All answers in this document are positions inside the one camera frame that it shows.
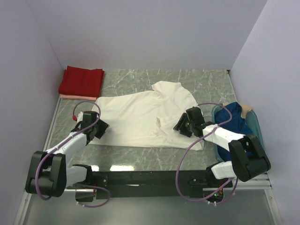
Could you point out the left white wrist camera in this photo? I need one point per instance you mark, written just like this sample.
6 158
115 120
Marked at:
78 117

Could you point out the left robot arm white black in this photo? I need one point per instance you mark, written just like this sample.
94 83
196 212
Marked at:
49 175

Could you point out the folded red t shirt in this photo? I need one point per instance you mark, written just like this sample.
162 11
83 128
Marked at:
82 82

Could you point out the folded pink t shirt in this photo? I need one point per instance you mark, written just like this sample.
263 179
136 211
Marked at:
77 97

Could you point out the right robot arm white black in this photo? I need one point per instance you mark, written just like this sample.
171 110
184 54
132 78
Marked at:
248 158

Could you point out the aluminium frame rail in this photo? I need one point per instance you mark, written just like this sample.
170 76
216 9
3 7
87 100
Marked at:
261 182

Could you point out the blue t shirt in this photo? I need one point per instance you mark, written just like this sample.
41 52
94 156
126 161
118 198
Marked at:
236 125

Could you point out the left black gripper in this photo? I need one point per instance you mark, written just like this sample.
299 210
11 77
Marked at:
101 129

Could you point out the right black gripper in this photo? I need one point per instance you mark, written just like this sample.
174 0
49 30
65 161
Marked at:
183 125

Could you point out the white t shirt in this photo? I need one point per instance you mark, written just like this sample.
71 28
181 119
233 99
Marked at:
146 119

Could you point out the beige t shirt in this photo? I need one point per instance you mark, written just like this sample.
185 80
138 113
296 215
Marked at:
244 110

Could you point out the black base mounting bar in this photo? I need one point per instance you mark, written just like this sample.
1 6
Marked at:
155 183

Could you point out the teal plastic basket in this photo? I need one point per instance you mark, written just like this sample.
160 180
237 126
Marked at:
251 120

